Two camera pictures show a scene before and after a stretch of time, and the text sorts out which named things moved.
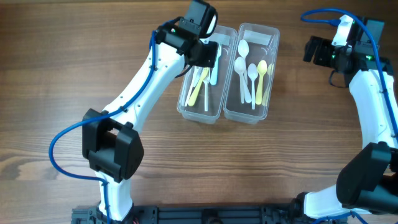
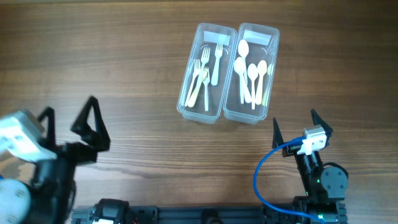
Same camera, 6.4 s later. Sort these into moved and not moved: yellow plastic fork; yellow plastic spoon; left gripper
Moved: left gripper; yellow plastic spoon
Not moved: yellow plastic fork
